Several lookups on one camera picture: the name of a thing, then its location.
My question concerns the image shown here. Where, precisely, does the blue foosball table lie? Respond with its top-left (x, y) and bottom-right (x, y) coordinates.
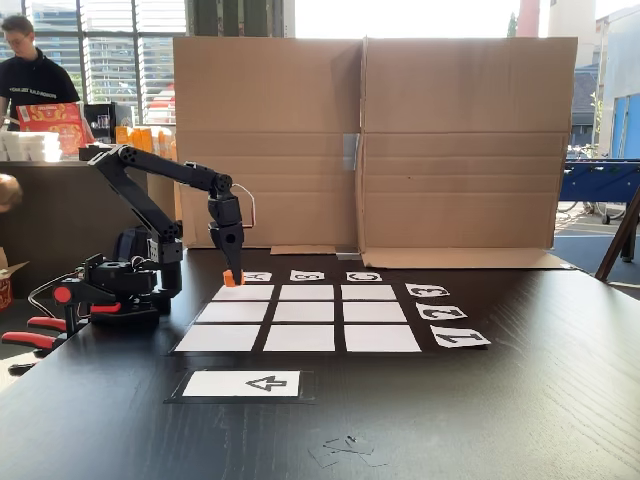
top-left (559, 158), bottom-right (640, 225)

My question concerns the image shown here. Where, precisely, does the white arrow paper sheet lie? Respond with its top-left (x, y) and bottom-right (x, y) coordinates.
top-left (182, 370), bottom-right (301, 399)

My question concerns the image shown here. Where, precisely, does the stack of white boxes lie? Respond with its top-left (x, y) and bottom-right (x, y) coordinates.
top-left (0, 130), bottom-right (64, 162)

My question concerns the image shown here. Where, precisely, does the red printed box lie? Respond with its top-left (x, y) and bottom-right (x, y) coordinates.
top-left (16, 102), bottom-right (96, 155)

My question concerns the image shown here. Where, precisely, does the paper sheet number 1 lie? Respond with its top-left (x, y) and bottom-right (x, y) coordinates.
top-left (429, 324), bottom-right (492, 348)

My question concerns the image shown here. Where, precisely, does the dark wooden counter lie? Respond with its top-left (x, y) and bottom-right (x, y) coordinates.
top-left (0, 159), bottom-right (184, 301)

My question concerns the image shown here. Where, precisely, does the red black clamp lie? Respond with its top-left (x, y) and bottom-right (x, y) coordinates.
top-left (0, 282), bottom-right (124, 376)

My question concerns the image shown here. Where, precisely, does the dark wooden stand leg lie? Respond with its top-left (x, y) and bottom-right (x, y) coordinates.
top-left (594, 189), bottom-right (640, 281)

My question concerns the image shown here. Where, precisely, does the brown cardboard box wall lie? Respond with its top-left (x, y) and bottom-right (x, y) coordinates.
top-left (172, 34), bottom-right (579, 271)

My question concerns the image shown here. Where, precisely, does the paper sheet number 3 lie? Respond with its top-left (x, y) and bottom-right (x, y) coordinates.
top-left (404, 282), bottom-right (450, 298)

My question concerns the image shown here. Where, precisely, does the paper sheet number 2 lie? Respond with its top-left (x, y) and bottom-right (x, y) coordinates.
top-left (415, 302), bottom-right (469, 320)

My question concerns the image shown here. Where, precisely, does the white nine-square grid sheet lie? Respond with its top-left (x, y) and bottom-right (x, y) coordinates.
top-left (172, 282), bottom-right (436, 355)

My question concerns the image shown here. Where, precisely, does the open cardboard box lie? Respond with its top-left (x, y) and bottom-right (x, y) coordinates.
top-left (0, 247), bottom-right (30, 311)

